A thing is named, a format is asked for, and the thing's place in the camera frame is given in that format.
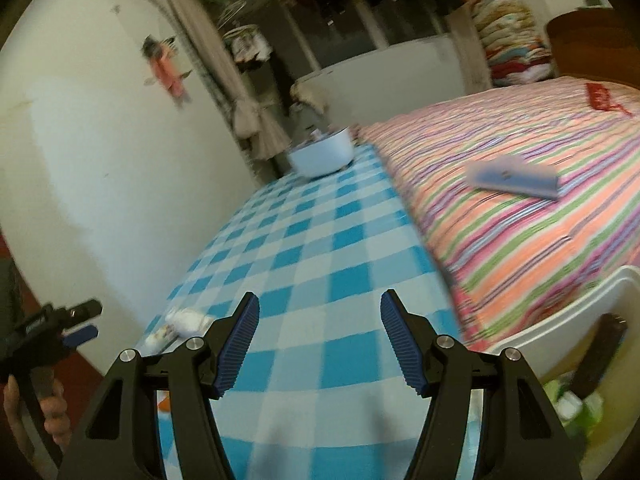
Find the striped bed sheet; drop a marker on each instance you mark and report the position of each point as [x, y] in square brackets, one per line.
[500, 230]

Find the green snack bag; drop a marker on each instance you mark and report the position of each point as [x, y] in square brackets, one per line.
[592, 410]

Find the person's left hand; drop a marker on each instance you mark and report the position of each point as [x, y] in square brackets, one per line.
[52, 410]

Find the white tub with pencils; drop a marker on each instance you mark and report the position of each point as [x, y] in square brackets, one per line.
[322, 155]

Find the small orange object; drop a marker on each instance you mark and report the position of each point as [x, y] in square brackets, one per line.
[163, 402]

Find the wooden headboard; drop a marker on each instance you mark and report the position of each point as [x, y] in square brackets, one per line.
[595, 45]

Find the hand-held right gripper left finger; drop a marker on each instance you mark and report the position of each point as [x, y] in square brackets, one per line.
[237, 350]

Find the stack of folded quilts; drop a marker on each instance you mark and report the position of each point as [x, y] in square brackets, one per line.
[510, 40]

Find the white plastic bin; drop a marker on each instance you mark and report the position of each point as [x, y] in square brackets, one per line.
[575, 320]

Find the white bottle with cartoon label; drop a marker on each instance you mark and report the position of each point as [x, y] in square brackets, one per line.
[160, 339]

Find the beige curtain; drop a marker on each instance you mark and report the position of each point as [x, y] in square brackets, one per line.
[230, 85]

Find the red wall doll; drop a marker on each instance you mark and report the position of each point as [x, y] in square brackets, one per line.
[167, 67]

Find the red pouch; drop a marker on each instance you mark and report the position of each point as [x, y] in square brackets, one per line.
[602, 97]

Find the white crumpled paper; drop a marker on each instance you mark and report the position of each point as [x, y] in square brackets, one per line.
[189, 322]

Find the blue checked tablecloth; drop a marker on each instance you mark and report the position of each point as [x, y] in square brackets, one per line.
[320, 270]

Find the green plastic bag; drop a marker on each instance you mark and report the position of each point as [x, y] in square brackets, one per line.
[552, 390]

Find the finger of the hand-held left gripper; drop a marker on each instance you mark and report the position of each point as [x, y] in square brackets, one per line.
[82, 334]
[82, 309]

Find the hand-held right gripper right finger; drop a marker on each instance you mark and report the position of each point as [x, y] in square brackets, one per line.
[402, 345]

